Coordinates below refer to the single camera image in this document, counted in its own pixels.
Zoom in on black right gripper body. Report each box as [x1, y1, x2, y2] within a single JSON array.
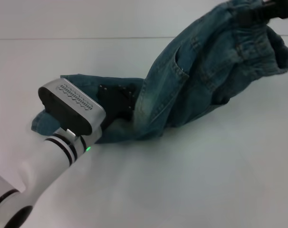
[[262, 0, 288, 21]]

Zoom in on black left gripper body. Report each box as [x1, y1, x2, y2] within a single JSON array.
[[97, 83, 137, 124]]

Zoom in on blue denim shorts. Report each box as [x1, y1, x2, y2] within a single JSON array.
[[30, 0, 288, 144]]

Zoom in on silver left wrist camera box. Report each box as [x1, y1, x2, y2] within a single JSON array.
[[38, 79, 106, 136]]

